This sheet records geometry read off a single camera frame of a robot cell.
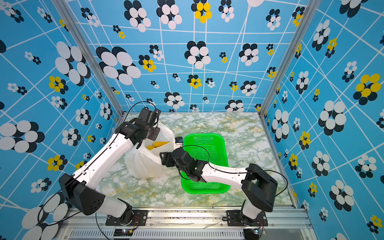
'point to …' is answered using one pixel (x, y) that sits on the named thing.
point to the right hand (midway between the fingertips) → (165, 154)
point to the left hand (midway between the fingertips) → (152, 128)
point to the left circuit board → (123, 232)
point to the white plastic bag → (141, 162)
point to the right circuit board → (253, 234)
